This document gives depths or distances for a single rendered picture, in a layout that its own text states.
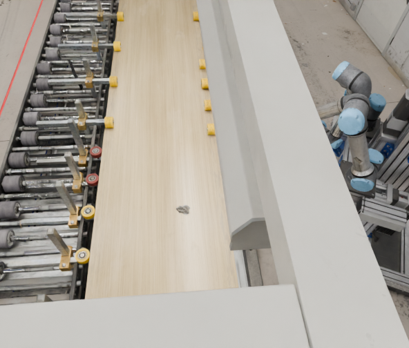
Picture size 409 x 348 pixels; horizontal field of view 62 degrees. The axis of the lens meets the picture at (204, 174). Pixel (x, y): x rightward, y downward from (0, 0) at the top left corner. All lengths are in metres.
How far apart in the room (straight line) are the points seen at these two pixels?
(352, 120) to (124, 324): 1.60
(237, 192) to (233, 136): 0.09
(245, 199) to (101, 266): 1.64
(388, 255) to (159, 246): 1.90
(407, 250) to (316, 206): 2.91
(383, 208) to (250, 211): 1.99
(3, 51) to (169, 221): 3.82
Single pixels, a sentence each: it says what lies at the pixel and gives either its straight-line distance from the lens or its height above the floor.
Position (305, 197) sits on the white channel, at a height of 2.46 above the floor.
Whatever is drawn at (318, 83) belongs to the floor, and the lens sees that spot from 4.63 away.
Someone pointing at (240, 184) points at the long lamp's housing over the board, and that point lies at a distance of 0.42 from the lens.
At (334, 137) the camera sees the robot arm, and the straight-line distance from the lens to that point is 2.28.
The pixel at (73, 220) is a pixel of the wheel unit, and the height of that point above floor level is 0.84.
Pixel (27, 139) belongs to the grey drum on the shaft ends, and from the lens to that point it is 2.76.
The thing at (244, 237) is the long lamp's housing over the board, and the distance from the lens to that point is 0.43.
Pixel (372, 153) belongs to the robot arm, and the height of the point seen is 1.27.
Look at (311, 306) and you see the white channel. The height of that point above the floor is 2.46.
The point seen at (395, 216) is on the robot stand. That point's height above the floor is 0.96.
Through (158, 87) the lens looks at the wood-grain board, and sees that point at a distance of 2.85.
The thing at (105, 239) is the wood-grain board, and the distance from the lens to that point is 2.06.
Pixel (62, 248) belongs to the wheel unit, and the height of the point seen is 0.95.
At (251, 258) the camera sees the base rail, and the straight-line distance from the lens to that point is 2.21.
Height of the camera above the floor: 2.72
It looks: 54 degrees down
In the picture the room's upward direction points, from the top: 4 degrees clockwise
